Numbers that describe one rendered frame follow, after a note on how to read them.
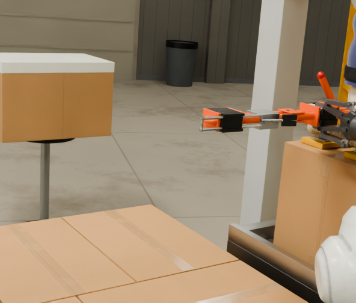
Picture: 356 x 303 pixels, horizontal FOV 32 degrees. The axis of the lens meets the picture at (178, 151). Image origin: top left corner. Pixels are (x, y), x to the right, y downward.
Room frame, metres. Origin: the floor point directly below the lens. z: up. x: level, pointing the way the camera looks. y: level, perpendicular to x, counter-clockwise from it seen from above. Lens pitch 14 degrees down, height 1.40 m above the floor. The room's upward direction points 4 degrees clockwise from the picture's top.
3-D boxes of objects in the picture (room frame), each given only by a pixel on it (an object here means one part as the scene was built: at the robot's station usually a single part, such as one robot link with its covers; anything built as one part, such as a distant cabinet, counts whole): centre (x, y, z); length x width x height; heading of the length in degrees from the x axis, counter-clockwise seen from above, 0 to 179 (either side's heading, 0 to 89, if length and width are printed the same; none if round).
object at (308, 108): (1.84, -0.41, 1.08); 0.10 x 0.08 x 0.06; 33
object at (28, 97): (3.30, 0.73, 0.82); 0.60 x 0.40 x 0.40; 123
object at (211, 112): (1.66, -0.12, 1.08); 0.08 x 0.07 x 0.05; 123
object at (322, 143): (2.06, -0.57, 0.97); 0.34 x 0.10 x 0.05; 123
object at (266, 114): (1.73, -0.23, 1.07); 0.07 x 0.07 x 0.04; 33
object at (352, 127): (1.70, -0.49, 1.07); 0.09 x 0.07 x 0.08; 34
